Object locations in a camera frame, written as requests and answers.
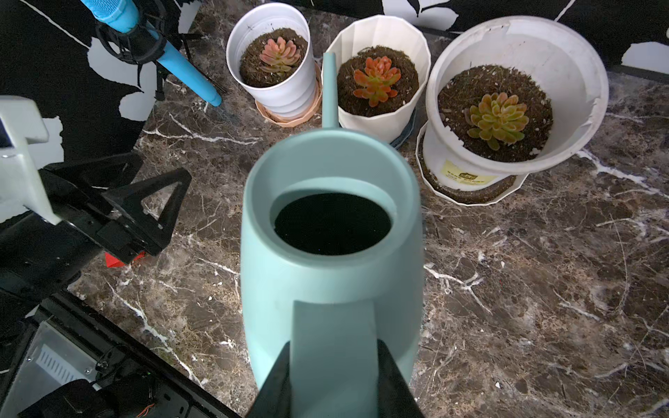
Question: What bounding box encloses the blue-grey saucer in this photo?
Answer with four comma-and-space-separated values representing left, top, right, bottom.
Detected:
390, 109, 417, 149

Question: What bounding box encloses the white saucer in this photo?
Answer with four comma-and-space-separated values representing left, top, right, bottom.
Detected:
415, 122, 529, 207

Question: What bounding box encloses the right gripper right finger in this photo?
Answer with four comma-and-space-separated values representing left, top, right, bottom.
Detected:
377, 340, 424, 418

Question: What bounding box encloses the cream faceted pot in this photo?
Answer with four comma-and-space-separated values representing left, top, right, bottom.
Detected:
326, 15, 431, 144

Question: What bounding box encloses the red-orange succulent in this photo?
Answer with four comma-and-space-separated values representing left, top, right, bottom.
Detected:
353, 56, 402, 108

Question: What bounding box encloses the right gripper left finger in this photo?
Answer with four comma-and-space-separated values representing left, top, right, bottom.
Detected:
246, 342, 292, 418

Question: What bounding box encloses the yellow-green succulent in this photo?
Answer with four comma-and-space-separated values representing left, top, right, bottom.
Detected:
463, 92, 530, 152

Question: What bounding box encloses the pink-green succulent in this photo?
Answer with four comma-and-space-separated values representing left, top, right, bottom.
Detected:
260, 37, 301, 74

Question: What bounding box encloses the black microphone tripod stand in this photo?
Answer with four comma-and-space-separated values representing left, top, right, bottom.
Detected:
95, 0, 210, 103

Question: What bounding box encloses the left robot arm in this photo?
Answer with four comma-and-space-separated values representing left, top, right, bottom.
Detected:
1, 153, 192, 347

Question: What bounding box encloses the blue microphone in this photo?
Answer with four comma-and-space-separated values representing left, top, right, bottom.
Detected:
80, 0, 224, 108

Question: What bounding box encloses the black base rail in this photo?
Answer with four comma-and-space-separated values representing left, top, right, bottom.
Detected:
1, 292, 236, 417

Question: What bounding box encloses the white ribbed round pot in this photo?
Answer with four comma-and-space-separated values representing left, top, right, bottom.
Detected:
226, 3, 316, 120

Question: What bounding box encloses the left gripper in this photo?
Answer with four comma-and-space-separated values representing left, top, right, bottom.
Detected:
1, 153, 192, 298

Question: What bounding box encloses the peach saucer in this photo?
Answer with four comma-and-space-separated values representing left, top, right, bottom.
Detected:
255, 63, 322, 128

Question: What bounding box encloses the large white labelled pot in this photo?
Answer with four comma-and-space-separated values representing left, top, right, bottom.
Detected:
422, 16, 609, 192

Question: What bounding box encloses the mint green watering can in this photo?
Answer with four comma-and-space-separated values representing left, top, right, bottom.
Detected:
241, 53, 424, 417

